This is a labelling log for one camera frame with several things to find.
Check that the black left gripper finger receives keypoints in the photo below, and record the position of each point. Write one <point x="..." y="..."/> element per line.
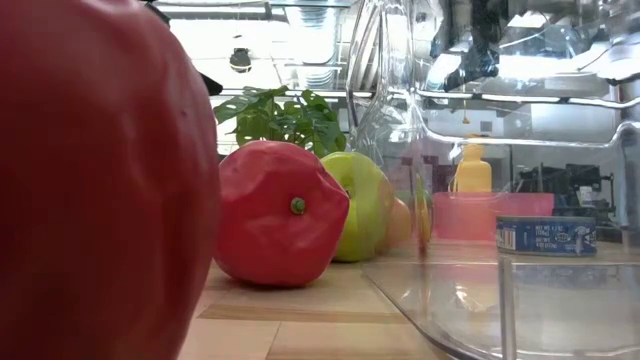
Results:
<point x="215" y="88"/>

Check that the red orange toy fruit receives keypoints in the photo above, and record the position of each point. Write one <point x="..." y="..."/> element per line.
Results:
<point x="400" y="225"/>

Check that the yellow plastic bottle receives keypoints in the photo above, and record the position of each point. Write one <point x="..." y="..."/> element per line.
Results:
<point x="472" y="175"/>

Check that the clear plastic tray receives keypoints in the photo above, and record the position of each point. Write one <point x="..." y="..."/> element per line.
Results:
<point x="550" y="310"/>

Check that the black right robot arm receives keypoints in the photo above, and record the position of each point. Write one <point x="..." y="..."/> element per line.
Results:
<point x="480" y="50"/>

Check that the black ceiling fixture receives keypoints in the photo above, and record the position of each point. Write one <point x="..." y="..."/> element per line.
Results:
<point x="240" y="60"/>

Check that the artificial green potted plant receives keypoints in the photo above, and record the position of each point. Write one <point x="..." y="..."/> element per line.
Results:
<point x="280" y="125"/>

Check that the red toy tomato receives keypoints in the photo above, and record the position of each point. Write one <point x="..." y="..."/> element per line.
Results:
<point x="100" y="175"/>

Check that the small red apple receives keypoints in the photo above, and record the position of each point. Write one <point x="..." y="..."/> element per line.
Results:
<point x="270" y="225"/>

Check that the green toy apple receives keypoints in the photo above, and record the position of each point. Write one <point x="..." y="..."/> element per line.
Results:
<point x="360" y="210"/>

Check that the red translucent plastic tray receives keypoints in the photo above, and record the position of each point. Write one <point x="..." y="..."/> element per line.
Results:
<point x="465" y="220"/>

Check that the silver tin can blue label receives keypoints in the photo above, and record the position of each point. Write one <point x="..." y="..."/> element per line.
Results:
<point x="545" y="235"/>

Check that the black background equipment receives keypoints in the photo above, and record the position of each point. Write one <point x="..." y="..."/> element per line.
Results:
<point x="565" y="185"/>

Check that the silver ceiling duct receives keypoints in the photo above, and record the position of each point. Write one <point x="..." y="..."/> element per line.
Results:
<point x="312" y="40"/>

